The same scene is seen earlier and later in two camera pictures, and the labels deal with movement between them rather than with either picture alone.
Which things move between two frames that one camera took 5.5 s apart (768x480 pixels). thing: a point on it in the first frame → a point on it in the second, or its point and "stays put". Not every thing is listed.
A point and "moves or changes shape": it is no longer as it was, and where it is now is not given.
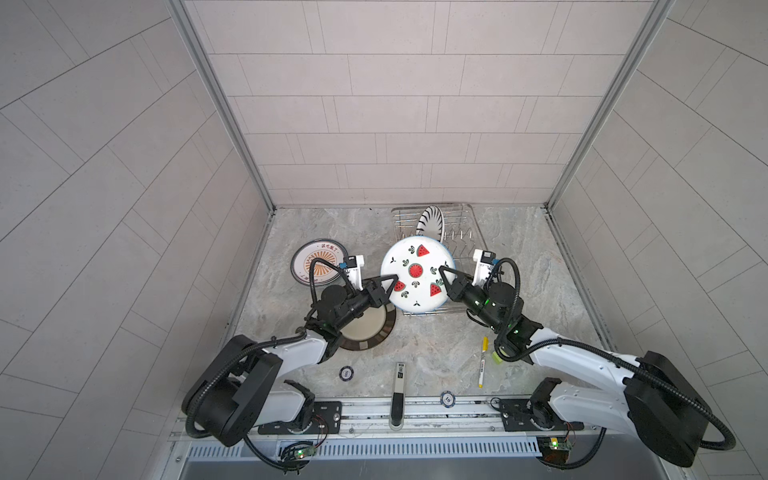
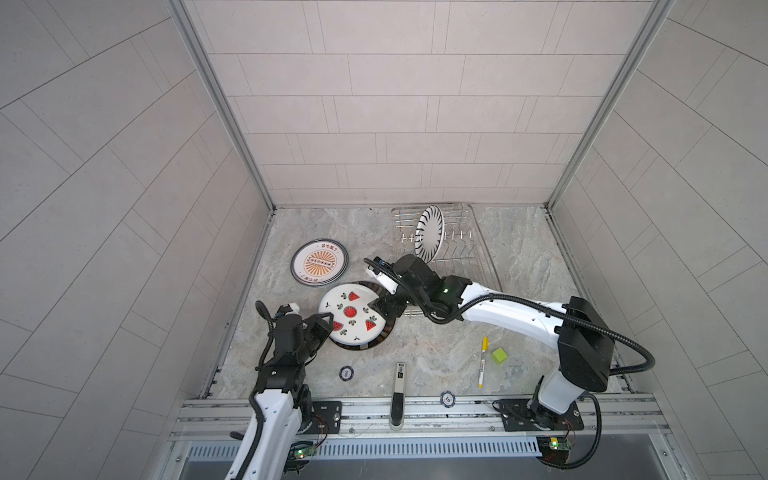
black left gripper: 371,296 → 322,329
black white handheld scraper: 398,405 stays put
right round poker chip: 447,399 stays put
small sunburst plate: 322,272 stays put
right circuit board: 554,448 stays put
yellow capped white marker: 485,348 stays put
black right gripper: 461,286 → 394,309
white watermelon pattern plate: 416,261 moves or changes shape
